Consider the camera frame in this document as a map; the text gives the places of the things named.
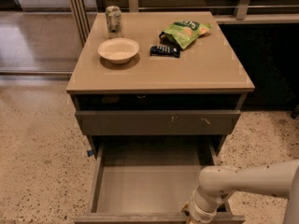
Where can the blue tape piece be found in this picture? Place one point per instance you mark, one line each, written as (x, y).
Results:
(89, 153)

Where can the white paper bowl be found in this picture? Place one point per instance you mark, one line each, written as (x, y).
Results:
(118, 50)

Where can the grey drawer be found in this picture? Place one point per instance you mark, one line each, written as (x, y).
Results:
(145, 183)
(157, 122)

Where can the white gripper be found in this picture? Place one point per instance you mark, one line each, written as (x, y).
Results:
(200, 216)

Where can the black snack bar wrapper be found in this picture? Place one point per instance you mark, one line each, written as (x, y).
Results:
(164, 51)

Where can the silver drink can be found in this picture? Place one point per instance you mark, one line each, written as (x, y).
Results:
(113, 16)

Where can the green chip bag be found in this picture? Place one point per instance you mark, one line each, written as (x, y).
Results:
(183, 33)

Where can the grey drawer cabinet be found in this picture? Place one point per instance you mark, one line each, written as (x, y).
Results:
(206, 76)

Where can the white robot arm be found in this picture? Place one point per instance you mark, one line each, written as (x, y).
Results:
(216, 184)

